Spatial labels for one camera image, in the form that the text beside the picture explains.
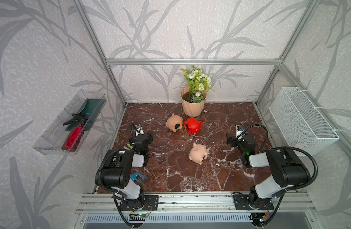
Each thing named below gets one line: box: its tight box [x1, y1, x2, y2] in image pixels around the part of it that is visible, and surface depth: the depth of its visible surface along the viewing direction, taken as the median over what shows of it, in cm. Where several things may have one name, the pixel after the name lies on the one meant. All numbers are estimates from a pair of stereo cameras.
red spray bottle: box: [61, 114, 88, 153], surface depth 61 cm
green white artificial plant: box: [179, 64, 216, 104], surface depth 99 cm
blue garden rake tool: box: [130, 172, 147, 185], surface depth 84 cm
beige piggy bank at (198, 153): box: [188, 142, 208, 166], surface depth 85 cm
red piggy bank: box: [183, 117, 204, 134], surface depth 99 cm
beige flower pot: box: [180, 86, 207, 117], surface depth 104 cm
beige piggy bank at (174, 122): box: [165, 113, 184, 133], surface depth 102 cm
